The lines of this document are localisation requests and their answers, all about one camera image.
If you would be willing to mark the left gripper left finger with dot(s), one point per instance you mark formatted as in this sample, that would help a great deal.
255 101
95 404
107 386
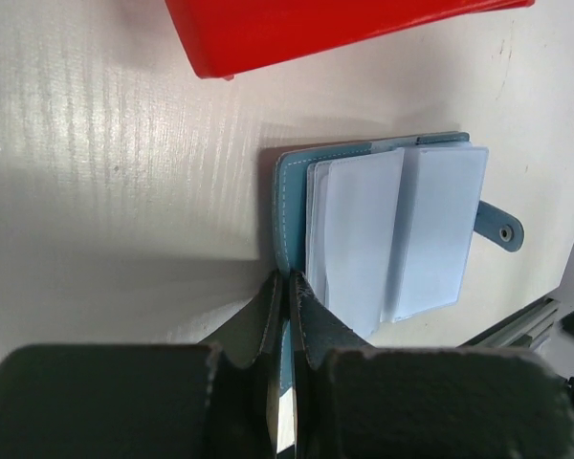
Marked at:
217 398

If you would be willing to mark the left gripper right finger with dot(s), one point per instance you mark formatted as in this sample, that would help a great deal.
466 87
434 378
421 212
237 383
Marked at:
355 400

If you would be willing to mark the blue leather card holder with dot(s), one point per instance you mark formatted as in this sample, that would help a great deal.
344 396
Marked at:
382 230

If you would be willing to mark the red plastic bin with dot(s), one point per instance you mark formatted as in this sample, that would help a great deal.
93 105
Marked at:
227 38

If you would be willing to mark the aluminium front rail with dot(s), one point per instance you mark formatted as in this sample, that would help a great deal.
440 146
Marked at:
527 328

